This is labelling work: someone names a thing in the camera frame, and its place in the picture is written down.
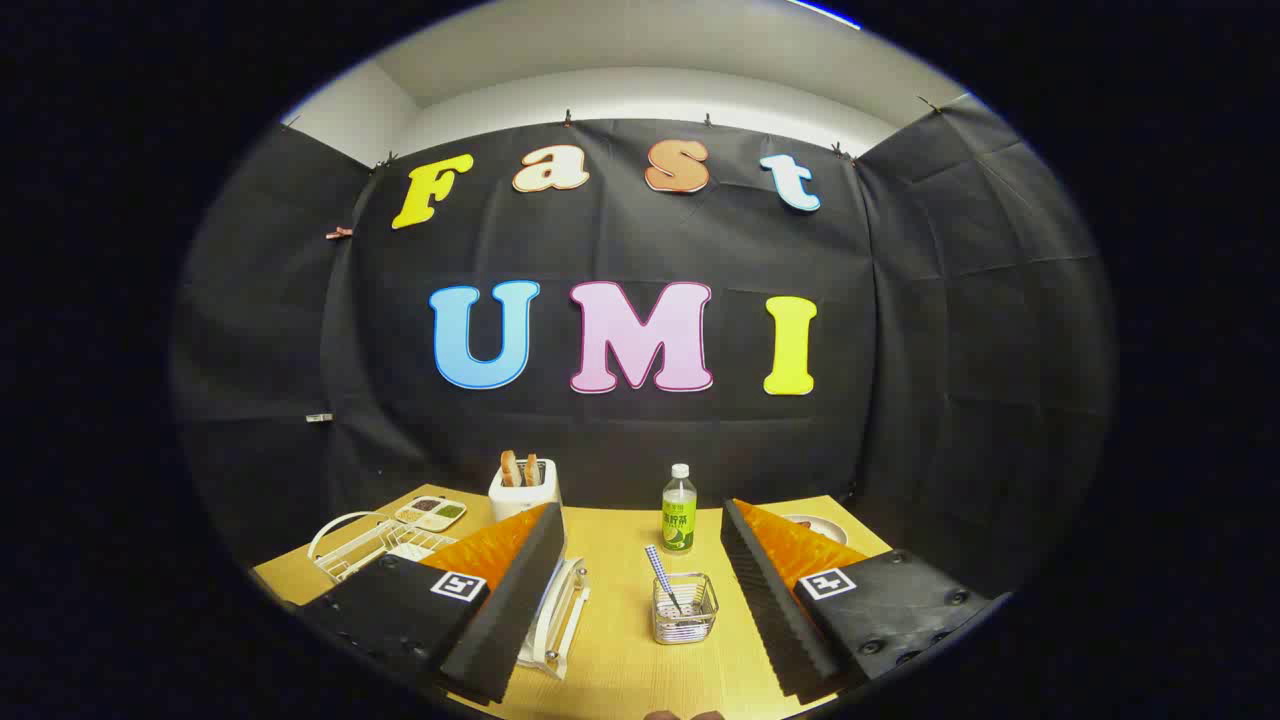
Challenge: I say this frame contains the green label drink bottle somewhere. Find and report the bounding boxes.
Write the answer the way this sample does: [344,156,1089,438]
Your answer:
[661,463,697,554]

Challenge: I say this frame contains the white toaster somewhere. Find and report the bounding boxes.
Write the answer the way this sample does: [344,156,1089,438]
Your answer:
[488,460,563,523]

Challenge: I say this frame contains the checkered handle spoon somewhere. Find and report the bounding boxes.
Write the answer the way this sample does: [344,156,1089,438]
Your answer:
[645,545,686,616]

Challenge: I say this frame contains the white wire dish rack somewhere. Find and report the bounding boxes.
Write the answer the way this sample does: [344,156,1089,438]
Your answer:
[307,510,591,681]

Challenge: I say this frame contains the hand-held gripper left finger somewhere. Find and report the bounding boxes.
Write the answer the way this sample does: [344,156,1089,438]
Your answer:
[298,502,567,706]

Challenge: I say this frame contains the metal wire basket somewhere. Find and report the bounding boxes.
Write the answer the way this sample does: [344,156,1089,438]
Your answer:
[652,572,719,645]

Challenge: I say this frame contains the black backdrop cloth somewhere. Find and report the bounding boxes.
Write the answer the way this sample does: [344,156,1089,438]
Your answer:
[170,100,1116,601]

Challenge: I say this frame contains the white plate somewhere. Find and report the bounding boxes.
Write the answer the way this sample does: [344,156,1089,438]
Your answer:
[780,513,849,546]

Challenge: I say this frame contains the divided seasoning tray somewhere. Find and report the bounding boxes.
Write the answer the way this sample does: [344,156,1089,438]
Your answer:
[394,495,468,532]

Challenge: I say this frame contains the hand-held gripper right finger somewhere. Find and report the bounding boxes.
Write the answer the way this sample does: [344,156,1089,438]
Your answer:
[720,498,1001,704]

